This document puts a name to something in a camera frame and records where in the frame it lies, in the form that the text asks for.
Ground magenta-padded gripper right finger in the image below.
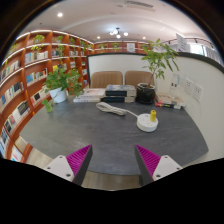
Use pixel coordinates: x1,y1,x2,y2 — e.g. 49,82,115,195
134,144,184,187

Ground small white framed notice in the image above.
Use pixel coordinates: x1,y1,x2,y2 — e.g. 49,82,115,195
126,42,137,54

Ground round white power strip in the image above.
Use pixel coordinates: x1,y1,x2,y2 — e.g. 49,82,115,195
136,112,160,133

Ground pale pink cover book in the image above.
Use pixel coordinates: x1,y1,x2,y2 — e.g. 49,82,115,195
81,87,106,98

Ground globe bulb ceiling lamp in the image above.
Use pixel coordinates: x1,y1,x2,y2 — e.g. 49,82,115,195
109,27,130,39

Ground black track light rail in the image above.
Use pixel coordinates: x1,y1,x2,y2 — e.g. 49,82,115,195
164,37,214,46

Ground clear bottle with teal lid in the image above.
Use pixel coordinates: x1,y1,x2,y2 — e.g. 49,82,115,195
171,73,181,90

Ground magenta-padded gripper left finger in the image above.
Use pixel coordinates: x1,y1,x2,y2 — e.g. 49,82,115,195
43,144,94,187

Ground leafy plant in white pot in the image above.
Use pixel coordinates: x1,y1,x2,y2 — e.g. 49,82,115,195
41,64,84,114

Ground orange wooden bookshelf unit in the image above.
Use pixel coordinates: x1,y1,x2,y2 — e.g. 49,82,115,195
0,29,151,164

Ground red and black spined book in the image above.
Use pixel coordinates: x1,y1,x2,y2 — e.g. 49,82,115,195
155,101,183,110

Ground thin white book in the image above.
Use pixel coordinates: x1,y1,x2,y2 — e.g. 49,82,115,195
72,95,103,104

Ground white wall socket plate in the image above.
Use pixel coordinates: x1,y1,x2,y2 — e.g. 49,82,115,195
184,78,195,96
192,83,204,103

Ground dark blue thick book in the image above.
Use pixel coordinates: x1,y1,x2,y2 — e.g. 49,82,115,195
100,95,136,104

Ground small tree in black pot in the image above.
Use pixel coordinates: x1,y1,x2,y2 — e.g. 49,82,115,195
135,38,181,105

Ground tan upholstered chair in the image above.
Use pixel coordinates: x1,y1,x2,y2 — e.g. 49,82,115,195
124,70,156,88
89,70,124,89

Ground yellow charger block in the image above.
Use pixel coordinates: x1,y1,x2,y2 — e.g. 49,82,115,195
149,109,158,123

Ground white dark-edged partition panel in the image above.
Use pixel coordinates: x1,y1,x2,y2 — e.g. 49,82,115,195
86,52,158,88

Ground white bundled power cable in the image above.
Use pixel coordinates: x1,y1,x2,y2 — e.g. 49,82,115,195
95,101,139,118

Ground bright glass window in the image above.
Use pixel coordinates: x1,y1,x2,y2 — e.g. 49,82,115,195
189,43,206,56

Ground recessed ceiling lights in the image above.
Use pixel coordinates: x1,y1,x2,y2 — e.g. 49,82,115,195
56,11,101,41

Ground white sheer curtain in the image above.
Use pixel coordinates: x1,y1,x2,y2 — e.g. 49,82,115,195
203,44,223,65

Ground white and purple standing sign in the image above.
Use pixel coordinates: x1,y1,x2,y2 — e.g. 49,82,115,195
175,32,190,53

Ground ceiling air vent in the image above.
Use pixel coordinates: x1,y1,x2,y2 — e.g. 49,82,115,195
124,0,156,11

